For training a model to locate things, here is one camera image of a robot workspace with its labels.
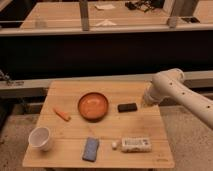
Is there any grey metal post right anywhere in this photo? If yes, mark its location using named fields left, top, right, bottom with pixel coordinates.
left=167, top=0, right=185, bottom=28

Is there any blue sponge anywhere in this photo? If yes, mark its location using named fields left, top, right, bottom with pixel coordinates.
left=82, top=137, right=99, bottom=162

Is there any black cable bundle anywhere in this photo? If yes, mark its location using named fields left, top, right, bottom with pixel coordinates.
left=124, top=0, right=165, bottom=13

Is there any black eraser block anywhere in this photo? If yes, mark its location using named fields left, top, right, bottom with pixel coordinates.
left=118, top=103, right=137, bottom=113

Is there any white paper sheet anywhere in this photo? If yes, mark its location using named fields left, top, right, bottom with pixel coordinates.
left=95, top=4, right=116, bottom=10

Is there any white patterned box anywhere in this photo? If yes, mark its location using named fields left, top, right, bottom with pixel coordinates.
left=121, top=137, right=152, bottom=152

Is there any grey metal post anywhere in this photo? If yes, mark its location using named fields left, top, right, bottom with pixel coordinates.
left=79, top=0, right=90, bottom=31
left=167, top=0, right=185, bottom=28

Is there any orange round bowl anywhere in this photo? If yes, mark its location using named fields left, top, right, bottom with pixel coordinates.
left=78, top=92, right=109, bottom=121

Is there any white paper cup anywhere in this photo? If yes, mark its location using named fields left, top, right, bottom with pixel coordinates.
left=28, top=127, right=53, bottom=151

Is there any orange carrot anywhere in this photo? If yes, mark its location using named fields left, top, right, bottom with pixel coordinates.
left=53, top=108, right=71, bottom=122

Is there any black flat device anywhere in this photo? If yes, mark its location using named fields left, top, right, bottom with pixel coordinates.
left=181, top=17, right=200, bottom=23

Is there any folded white paper plane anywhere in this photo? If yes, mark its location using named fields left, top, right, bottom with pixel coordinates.
left=95, top=19, right=117, bottom=27

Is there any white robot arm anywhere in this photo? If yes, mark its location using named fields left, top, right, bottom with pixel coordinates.
left=143, top=68, right=213, bottom=130

